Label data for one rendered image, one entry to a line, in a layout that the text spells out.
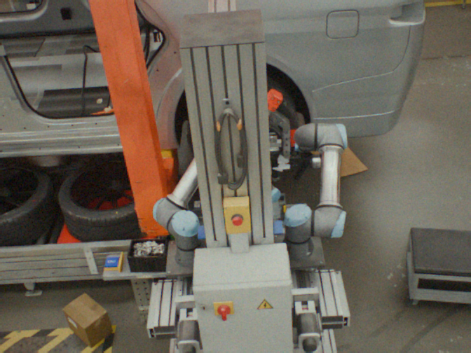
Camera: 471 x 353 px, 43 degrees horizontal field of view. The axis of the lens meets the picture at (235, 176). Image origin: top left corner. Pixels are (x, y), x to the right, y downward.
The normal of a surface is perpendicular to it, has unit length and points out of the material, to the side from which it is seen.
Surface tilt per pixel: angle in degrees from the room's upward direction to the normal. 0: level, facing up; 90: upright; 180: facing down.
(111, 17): 90
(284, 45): 90
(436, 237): 0
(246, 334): 90
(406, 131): 0
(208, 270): 0
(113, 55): 90
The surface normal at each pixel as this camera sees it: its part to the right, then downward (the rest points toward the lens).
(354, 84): 0.00, 0.61
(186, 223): 0.01, -0.73
